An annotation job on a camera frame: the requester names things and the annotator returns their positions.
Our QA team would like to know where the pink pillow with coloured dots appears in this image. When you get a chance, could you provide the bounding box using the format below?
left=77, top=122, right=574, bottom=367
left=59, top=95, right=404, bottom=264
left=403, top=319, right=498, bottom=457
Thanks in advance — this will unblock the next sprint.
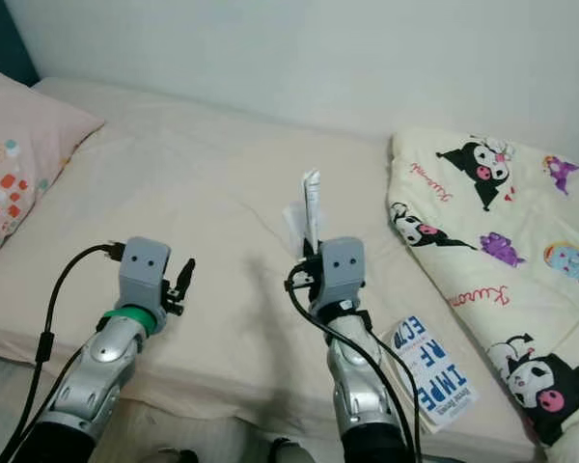
left=0, top=63, right=105, bottom=273

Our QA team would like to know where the cream cartoon print blanket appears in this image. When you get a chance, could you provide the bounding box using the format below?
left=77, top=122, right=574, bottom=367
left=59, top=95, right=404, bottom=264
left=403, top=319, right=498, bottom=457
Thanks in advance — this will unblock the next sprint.
left=388, top=127, right=579, bottom=447

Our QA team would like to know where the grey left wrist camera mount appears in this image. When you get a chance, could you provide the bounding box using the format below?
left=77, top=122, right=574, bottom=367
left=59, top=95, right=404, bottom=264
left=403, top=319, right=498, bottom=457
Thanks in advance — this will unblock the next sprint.
left=118, top=236, right=170, bottom=312

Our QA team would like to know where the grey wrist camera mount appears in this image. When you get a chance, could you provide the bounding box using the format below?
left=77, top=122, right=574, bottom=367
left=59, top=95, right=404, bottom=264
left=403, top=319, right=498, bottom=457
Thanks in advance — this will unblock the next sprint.
left=118, top=236, right=170, bottom=312
left=318, top=236, right=368, bottom=310

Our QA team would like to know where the grey robot right leg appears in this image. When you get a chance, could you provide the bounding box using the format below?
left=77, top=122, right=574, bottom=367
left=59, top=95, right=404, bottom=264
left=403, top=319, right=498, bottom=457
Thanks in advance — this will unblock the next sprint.
left=265, top=439, right=315, bottom=463

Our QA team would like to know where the grey robot leg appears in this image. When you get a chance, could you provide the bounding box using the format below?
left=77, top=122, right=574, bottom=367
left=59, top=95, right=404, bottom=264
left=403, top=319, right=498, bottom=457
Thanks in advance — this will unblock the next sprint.
left=265, top=439, right=315, bottom=463
left=154, top=449, right=199, bottom=463

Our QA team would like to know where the white book with blue letters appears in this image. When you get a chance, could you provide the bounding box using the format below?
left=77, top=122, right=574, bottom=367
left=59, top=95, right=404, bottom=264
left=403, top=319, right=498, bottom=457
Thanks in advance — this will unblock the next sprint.
left=381, top=313, right=481, bottom=433

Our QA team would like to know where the bed with cream sheet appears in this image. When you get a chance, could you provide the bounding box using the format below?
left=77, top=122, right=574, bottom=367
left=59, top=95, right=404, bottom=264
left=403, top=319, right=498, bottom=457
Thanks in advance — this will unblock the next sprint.
left=0, top=77, right=556, bottom=463

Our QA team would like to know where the small white plastic package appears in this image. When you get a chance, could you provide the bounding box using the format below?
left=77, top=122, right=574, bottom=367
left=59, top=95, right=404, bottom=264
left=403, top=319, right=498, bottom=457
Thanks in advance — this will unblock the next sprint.
left=283, top=170, right=324, bottom=254

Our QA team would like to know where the grey robot left leg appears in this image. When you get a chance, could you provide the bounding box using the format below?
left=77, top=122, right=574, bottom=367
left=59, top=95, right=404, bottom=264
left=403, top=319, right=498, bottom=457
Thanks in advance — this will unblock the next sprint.
left=154, top=449, right=199, bottom=463

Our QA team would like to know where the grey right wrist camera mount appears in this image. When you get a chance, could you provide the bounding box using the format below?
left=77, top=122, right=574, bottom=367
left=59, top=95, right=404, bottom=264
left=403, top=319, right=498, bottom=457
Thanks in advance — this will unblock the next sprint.
left=318, top=236, right=368, bottom=310

